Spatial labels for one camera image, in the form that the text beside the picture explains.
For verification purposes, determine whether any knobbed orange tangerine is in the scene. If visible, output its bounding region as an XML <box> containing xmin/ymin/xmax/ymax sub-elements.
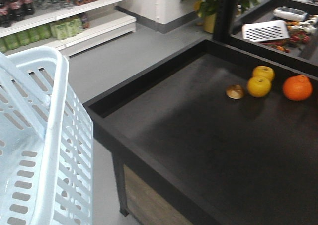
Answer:
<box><xmin>282</xmin><ymin>75</ymin><xmax>313</xmax><ymax>101</ymax></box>

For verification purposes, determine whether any white store shelf unit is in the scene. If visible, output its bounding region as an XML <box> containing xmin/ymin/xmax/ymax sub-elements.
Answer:
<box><xmin>0</xmin><ymin>0</ymin><xmax>137</xmax><ymax>58</ymax></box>

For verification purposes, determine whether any light blue plastic basket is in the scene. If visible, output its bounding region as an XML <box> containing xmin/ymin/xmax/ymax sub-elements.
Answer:
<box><xmin>0</xmin><ymin>47</ymin><xmax>93</xmax><ymax>225</ymax></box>

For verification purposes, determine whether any potted green plant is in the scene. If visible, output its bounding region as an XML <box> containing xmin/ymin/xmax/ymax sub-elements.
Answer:
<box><xmin>182</xmin><ymin>0</ymin><xmax>259</xmax><ymax>33</ymax></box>

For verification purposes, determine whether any yellow pear apple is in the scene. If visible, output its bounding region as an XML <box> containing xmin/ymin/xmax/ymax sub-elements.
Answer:
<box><xmin>247</xmin><ymin>76</ymin><xmax>272</xmax><ymax>98</ymax></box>
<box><xmin>252</xmin><ymin>66</ymin><xmax>275</xmax><ymax>82</ymax></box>

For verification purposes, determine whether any white perforated plastic board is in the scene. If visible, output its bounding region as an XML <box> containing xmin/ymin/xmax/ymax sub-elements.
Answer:
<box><xmin>242</xmin><ymin>20</ymin><xmax>289</xmax><ymax>42</ymax></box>

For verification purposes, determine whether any rear yellow pear apple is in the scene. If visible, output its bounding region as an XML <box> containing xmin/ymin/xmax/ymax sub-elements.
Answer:
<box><xmin>252</xmin><ymin>66</ymin><xmax>275</xmax><ymax>82</ymax></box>

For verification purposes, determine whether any black back display tray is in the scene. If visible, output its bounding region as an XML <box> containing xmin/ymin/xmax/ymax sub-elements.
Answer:
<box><xmin>229</xmin><ymin>0</ymin><xmax>318</xmax><ymax>77</ymax></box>

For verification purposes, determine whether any brown half bun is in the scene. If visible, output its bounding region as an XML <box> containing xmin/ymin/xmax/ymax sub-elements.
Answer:
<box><xmin>226</xmin><ymin>84</ymin><xmax>245</xmax><ymax>99</ymax></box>

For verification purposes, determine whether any front yellow pear apple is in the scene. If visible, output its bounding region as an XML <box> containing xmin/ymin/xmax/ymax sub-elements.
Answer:
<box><xmin>247</xmin><ymin>76</ymin><xmax>272</xmax><ymax>98</ymax></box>

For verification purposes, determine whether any black wooden display stand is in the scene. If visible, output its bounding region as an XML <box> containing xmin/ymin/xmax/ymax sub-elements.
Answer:
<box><xmin>85</xmin><ymin>40</ymin><xmax>318</xmax><ymax>225</ymax></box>

